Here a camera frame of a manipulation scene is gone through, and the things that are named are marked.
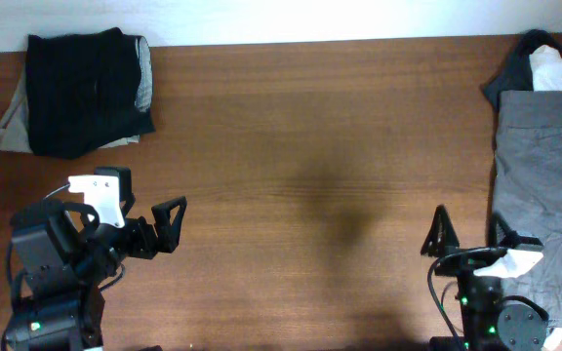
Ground white garment in pile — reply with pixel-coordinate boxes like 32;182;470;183
529;45;562;92

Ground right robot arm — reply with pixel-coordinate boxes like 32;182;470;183
421;205;549;351

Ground folded beige shorts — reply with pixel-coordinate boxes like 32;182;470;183
0;33;154;155

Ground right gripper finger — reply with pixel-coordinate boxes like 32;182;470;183
421;205;460;257
488;213;518;249

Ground black shorts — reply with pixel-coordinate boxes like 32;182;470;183
24;26;157;161

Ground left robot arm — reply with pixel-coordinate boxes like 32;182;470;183
0;167;187;351

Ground grey shorts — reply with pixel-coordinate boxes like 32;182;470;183
492;91;562;328

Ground dark garment under pile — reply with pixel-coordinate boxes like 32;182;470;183
482;29;562;112

